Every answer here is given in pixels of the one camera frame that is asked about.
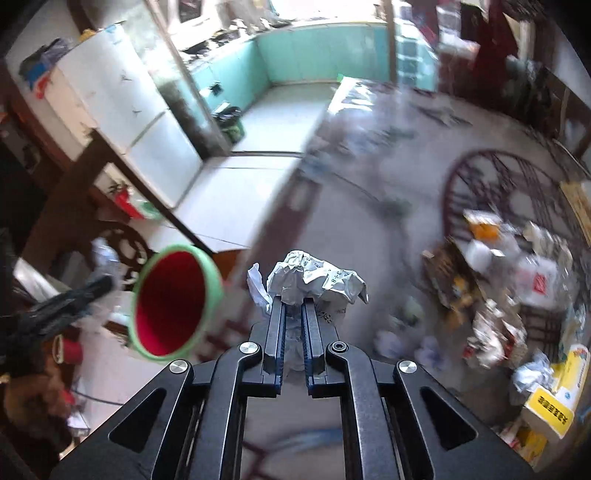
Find white paper ball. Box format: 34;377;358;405
246;250;370;317

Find printed newspaper ball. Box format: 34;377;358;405
463;299;528;370

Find yellow white paper box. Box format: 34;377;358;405
522;344;590;443

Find clear plastic water bottle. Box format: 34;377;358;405
464;240;559;311

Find green red trash bin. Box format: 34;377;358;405
128;244;224;362

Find black kitchen trash can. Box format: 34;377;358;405
214;105;245;145

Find teal kitchen cabinets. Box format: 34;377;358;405
189;23;390;110

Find orange snack wrapper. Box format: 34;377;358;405
464;210;503;242

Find white refrigerator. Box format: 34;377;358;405
44;25;202;208

